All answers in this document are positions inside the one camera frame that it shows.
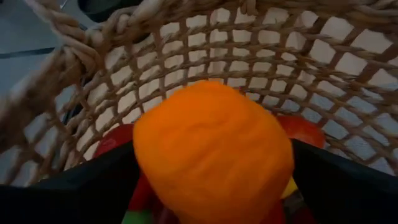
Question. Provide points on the bright red apple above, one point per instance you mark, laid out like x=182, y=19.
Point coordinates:
x=143, y=193

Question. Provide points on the orange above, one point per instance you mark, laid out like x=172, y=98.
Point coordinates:
x=211, y=149

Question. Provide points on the red orange peach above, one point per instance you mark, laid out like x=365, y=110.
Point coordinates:
x=303, y=130

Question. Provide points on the dark red apple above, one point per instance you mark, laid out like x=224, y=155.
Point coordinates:
x=276, y=216

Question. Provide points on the green pear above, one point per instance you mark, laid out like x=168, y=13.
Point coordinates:
x=136, y=218

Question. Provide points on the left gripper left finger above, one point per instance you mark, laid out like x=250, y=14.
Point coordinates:
x=77, y=193

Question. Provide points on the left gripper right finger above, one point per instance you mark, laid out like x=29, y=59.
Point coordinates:
x=342, y=193

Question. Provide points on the woven wicker basket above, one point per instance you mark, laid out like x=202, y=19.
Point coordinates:
x=93, y=40

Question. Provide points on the yellow red peach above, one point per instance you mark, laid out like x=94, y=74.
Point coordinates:
x=115, y=140

